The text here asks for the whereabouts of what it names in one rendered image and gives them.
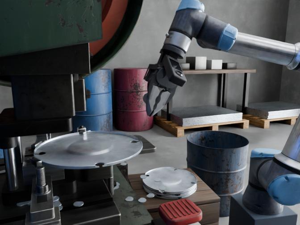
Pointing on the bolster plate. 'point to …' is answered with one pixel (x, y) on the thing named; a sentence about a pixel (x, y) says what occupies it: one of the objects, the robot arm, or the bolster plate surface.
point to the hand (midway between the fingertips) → (151, 112)
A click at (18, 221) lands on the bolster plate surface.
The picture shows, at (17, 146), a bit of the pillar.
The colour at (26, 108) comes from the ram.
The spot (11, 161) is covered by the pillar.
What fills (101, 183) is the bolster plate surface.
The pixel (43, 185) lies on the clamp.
